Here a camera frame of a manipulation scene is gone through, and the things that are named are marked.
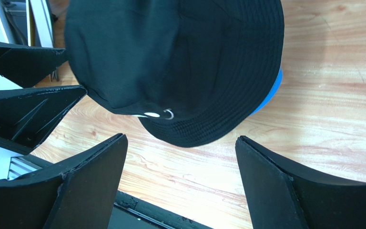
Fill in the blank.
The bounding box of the blue bucket hat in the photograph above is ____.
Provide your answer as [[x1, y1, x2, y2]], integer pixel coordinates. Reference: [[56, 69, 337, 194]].
[[250, 68, 283, 116]]

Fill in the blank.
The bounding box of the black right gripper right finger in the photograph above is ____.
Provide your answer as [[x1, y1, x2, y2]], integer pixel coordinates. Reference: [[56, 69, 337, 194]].
[[235, 136, 366, 229]]

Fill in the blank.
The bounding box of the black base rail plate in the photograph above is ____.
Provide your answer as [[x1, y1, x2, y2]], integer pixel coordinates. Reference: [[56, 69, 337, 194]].
[[108, 191, 211, 229]]

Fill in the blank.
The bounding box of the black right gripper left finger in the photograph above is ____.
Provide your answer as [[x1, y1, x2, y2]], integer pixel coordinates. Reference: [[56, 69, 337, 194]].
[[0, 134, 128, 229]]

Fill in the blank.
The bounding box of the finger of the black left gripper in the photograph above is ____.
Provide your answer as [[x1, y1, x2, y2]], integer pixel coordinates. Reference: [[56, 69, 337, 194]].
[[0, 42, 67, 88], [0, 85, 87, 155]]

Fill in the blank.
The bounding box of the black bucket hat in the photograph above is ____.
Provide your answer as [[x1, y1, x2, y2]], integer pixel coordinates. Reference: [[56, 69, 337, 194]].
[[64, 0, 285, 148]]

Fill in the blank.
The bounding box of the yellow binder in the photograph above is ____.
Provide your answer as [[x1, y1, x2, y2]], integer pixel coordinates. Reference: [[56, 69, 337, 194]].
[[2, 0, 57, 48]]

